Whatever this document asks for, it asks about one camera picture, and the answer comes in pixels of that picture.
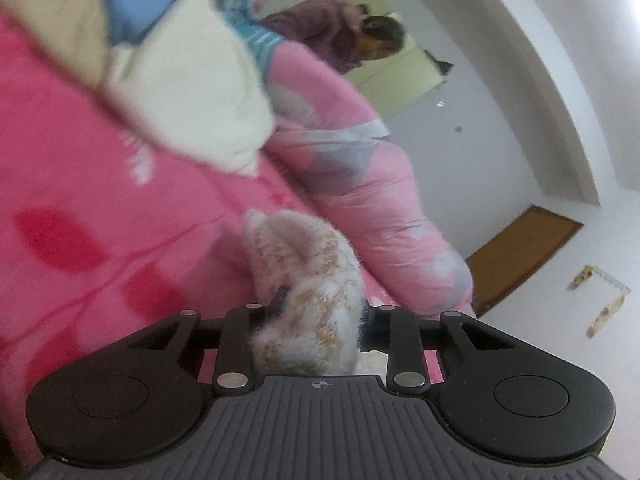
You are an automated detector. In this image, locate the pink flowered bed sheet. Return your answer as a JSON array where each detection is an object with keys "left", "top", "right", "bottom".
[{"left": 0, "top": 8, "right": 446, "bottom": 470}]

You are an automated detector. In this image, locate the yellow green wardrobe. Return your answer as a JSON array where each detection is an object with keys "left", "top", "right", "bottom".
[{"left": 345, "top": 29, "right": 446, "bottom": 119}]

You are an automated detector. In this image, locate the teal striped cloth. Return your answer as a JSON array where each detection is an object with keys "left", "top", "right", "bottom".
[{"left": 238, "top": 24, "right": 286, "bottom": 81}]

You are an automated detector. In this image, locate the woman in purple coat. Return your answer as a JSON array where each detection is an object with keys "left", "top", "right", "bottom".
[{"left": 259, "top": 0, "right": 405, "bottom": 75}]

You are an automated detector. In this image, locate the pink floral duvet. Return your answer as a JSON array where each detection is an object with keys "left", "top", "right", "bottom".
[{"left": 266, "top": 42, "right": 473, "bottom": 318}]

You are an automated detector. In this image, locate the beige white checked coat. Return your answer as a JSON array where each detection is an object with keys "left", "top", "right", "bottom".
[{"left": 243, "top": 210, "right": 366, "bottom": 376}]

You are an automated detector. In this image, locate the white fleece blanket pile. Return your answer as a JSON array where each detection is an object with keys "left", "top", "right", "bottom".
[{"left": 0, "top": 0, "right": 279, "bottom": 179}]

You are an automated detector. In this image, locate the blue crumpled cloth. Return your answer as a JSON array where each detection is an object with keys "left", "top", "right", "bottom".
[{"left": 216, "top": 0, "right": 256, "bottom": 25}]

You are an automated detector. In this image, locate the beige wall hook rack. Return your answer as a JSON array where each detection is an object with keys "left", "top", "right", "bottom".
[{"left": 566, "top": 264, "right": 631, "bottom": 339}]

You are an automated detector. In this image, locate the brown wooden door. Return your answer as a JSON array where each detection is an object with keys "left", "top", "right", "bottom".
[{"left": 466, "top": 205, "right": 584, "bottom": 318}]

